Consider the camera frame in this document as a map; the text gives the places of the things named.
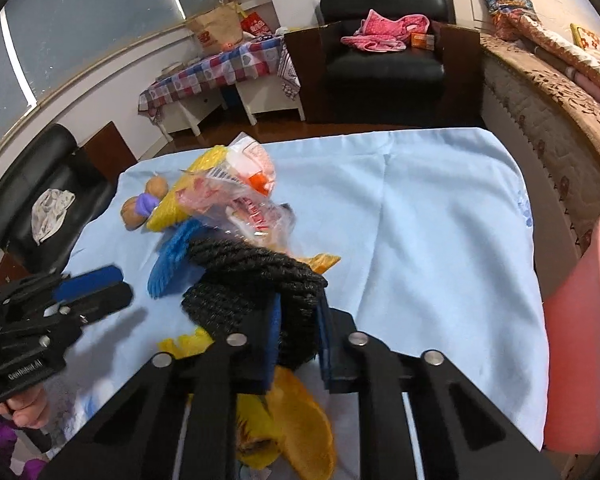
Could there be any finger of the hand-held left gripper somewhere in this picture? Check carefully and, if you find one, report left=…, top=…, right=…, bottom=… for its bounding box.
left=55, top=265, right=125, bottom=303
left=66, top=282, right=134, bottom=324

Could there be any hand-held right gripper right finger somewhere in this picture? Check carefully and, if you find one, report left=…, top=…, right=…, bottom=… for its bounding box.
left=316, top=290, right=563, bottom=480

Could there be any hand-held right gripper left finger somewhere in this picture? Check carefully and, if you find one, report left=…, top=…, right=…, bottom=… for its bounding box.
left=40, top=292, right=283, bottom=480

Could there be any large orange peel piece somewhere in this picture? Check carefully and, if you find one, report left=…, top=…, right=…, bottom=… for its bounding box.
left=269, top=366, right=339, bottom=479

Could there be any black rope bundle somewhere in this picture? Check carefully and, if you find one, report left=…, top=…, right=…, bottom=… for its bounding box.
left=180, top=236, right=329, bottom=372

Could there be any clear wrapper with red print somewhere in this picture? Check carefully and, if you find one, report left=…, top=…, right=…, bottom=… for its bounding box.
left=180, top=170, right=297, bottom=252

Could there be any pink plastic bin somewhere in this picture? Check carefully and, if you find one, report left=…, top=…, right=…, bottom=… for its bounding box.
left=542, top=203, right=600, bottom=454

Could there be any person's left hand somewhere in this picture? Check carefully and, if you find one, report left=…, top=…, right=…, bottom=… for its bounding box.
left=0, top=384, right=52, bottom=429

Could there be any white crumpled cloth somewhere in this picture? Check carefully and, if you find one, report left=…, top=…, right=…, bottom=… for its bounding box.
left=31, top=188, right=76, bottom=246

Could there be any yellow banana peel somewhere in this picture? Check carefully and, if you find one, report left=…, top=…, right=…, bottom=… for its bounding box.
left=158, top=326, right=283, bottom=470

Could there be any black armchair with white cloth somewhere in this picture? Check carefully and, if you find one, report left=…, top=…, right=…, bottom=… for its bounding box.
left=0, top=120, right=139, bottom=276

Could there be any light blue cloth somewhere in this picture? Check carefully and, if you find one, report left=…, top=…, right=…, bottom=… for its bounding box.
left=45, top=127, right=552, bottom=480

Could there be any clear wrapper with orange print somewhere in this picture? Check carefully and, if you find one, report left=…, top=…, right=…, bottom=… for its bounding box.
left=227, top=132, right=277, bottom=197

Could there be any checkered tablecloth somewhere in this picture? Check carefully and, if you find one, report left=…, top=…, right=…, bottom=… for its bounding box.
left=137, top=35, right=301, bottom=127

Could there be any white low table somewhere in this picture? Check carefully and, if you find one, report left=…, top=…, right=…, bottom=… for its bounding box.
left=152, top=74, right=307, bottom=142

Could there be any window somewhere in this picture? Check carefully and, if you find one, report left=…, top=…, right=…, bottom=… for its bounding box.
left=0, top=0, right=276, bottom=163

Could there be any brown paper bag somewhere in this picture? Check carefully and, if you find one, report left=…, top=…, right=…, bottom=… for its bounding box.
left=184, top=2, right=246, bottom=56

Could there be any black armchair with pink garment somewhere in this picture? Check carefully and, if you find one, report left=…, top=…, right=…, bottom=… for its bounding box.
left=283, top=0, right=483, bottom=124

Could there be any white bed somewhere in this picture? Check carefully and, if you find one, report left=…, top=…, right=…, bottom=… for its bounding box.
left=442, top=0, right=600, bottom=272

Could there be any red bag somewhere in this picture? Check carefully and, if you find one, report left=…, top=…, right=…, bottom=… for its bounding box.
left=239, top=11, right=274, bottom=39

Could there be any pink garment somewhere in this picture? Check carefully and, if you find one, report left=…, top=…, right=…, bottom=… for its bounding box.
left=340, top=8, right=431, bottom=55

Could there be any brown leaf blanket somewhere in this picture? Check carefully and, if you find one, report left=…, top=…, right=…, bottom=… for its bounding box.
left=480, top=34, right=600, bottom=192

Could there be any pink floral quilt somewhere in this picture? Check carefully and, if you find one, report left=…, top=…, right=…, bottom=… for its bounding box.
left=509, top=12, right=600, bottom=117

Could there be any colourful printed pillow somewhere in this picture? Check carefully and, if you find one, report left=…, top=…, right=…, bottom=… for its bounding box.
left=477, top=0, right=537, bottom=39

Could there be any yellow floral pillow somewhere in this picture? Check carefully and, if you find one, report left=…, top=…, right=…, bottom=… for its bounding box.
left=569, top=23, right=600, bottom=62

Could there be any blue rope bundle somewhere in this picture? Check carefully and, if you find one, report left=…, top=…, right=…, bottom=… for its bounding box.
left=147, top=218, right=207, bottom=299

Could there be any yellow rope bundle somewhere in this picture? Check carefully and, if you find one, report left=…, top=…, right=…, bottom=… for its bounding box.
left=146, top=144, right=231, bottom=233

